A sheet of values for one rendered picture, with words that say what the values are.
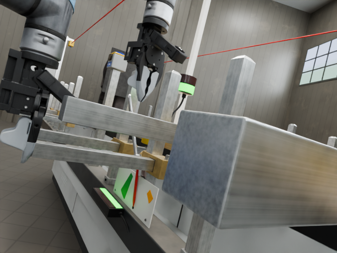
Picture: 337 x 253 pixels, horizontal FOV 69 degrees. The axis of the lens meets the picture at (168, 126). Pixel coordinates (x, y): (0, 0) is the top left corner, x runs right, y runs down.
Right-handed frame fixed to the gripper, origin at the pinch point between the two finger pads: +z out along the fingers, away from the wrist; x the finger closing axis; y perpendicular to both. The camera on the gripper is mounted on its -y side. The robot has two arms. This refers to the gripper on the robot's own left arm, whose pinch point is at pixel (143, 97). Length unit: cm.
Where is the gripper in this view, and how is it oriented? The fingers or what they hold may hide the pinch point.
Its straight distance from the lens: 64.9
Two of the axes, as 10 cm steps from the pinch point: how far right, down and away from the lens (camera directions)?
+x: -5.9, -1.5, -8.0
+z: -2.4, 9.7, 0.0
